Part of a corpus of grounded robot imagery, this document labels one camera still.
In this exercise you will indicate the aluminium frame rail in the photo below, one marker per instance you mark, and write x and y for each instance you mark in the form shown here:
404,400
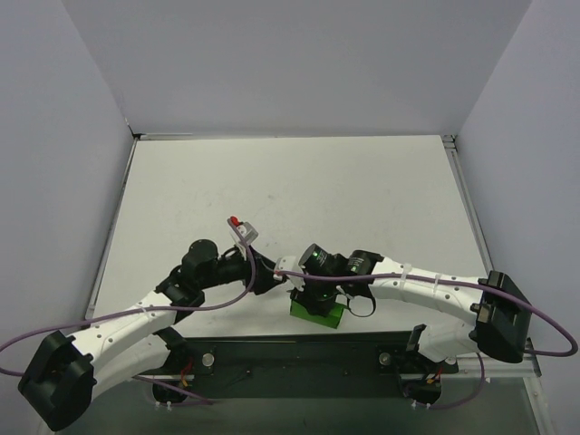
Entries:
450,147

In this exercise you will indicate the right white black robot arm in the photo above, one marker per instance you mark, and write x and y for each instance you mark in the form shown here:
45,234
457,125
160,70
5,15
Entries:
485,314

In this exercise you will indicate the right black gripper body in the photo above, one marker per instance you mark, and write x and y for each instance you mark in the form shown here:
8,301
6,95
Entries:
317,302

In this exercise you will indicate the green paper box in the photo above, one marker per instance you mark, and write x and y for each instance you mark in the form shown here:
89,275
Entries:
330,320

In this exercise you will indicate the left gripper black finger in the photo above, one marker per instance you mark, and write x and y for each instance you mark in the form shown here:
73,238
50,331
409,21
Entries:
263,263
267,282

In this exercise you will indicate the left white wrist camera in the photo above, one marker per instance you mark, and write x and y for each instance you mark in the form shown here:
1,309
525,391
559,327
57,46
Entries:
243,234

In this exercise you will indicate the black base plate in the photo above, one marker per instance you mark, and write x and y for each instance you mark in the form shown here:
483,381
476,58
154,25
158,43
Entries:
313,366

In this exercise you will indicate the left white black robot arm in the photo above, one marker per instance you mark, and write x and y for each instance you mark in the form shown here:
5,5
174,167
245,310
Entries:
68,371

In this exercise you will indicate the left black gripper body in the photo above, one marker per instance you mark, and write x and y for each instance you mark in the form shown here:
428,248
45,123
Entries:
264,275

